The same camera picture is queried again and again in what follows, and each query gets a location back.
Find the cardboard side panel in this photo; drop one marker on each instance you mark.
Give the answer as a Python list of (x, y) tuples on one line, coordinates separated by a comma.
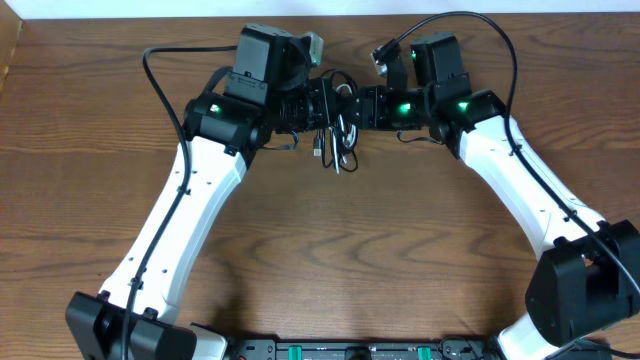
[(11, 26)]

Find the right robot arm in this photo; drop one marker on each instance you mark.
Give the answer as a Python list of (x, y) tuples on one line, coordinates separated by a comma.
[(587, 273)]

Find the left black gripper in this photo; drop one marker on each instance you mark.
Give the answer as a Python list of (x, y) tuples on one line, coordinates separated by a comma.
[(325, 101)]

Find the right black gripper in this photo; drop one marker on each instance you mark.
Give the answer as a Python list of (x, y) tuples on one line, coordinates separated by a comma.
[(370, 107)]

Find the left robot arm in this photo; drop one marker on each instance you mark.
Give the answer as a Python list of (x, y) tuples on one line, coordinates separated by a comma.
[(267, 90)]

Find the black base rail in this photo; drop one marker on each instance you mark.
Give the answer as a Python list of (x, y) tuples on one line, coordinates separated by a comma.
[(268, 349)]

